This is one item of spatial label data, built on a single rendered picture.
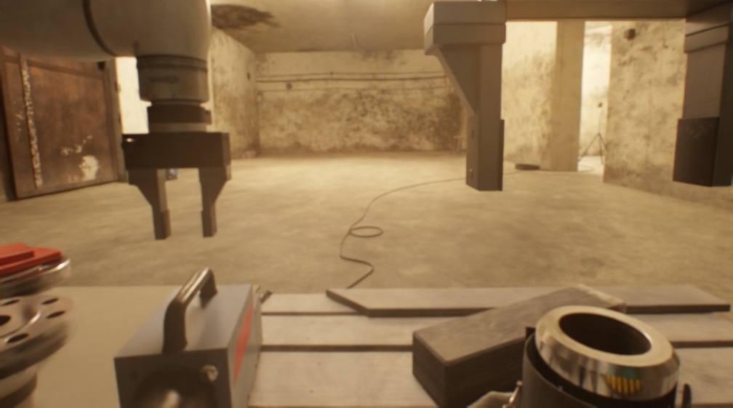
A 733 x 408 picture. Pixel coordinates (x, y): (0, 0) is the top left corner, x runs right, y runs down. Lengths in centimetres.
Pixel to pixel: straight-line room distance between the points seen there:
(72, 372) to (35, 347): 38
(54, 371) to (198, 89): 90
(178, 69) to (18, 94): 430
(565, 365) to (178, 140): 51
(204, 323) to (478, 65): 52
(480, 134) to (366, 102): 1058
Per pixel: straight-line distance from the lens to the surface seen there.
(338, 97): 1084
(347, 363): 77
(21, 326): 90
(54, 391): 117
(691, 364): 96
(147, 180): 58
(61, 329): 88
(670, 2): 27
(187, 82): 54
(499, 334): 71
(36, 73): 499
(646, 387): 39
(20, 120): 479
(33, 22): 63
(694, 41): 30
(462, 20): 21
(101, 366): 121
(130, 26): 56
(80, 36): 61
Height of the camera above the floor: 58
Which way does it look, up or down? 7 degrees down
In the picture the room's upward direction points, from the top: 1 degrees counter-clockwise
